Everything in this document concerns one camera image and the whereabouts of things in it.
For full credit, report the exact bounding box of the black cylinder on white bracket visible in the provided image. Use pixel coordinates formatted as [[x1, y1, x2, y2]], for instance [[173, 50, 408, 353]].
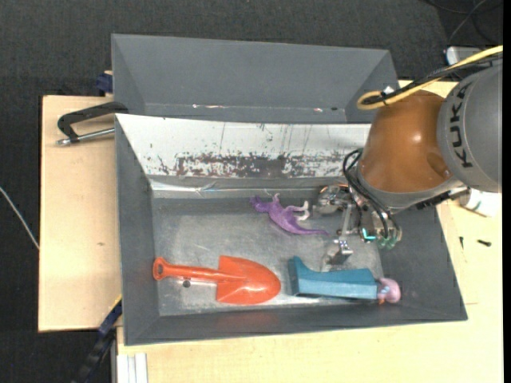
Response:
[[414, 187, 501, 219]]

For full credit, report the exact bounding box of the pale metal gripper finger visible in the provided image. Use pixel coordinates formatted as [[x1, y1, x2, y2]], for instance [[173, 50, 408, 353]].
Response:
[[322, 237, 355, 273]]

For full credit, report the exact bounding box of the grey metal bin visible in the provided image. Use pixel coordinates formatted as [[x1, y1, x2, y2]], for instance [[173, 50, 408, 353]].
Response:
[[110, 33, 469, 346]]

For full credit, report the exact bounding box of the pale wood flat board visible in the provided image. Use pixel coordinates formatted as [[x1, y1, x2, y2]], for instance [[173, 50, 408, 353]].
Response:
[[38, 94, 123, 333]]

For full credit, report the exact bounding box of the orange toy shovel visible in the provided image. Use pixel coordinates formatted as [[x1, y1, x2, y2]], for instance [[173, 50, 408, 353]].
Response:
[[152, 255, 282, 306]]

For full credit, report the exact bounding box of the teal dispenser with pink head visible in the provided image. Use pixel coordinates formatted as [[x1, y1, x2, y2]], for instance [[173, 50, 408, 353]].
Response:
[[287, 255, 402, 306]]

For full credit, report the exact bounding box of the purple toy dinosaur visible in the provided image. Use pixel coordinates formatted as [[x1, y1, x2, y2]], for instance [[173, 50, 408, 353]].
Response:
[[249, 192, 331, 237]]

